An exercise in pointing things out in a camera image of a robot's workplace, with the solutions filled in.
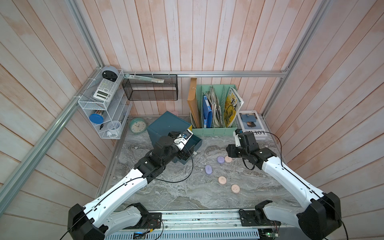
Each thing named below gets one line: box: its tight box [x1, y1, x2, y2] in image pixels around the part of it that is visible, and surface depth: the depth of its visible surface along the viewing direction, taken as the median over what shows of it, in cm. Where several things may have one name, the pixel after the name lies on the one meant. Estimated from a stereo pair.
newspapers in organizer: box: [205, 86, 225, 128], surface depth 102 cm
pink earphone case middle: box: [218, 176, 227, 185], surface depth 87 cm
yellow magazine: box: [223, 86, 245, 128], surface depth 103 cm
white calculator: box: [93, 78, 118, 102], surface depth 79 cm
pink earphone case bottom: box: [231, 184, 241, 194], surface depth 84 cm
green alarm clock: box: [129, 117, 147, 134], surface depth 106 cm
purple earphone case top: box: [217, 156, 225, 164], surface depth 96 cm
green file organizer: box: [190, 84, 238, 136], surface depth 106 cm
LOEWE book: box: [237, 110, 268, 140], surface depth 113 cm
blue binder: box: [203, 95, 213, 128], surface depth 100 cm
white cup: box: [107, 120, 122, 138], surface depth 92 cm
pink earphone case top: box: [224, 155, 232, 163], surface depth 96 cm
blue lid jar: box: [89, 113, 104, 124], surface depth 79 cm
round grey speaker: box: [101, 65, 119, 82], surface depth 83 cm
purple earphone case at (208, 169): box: [205, 165, 213, 175], surface depth 90 cm
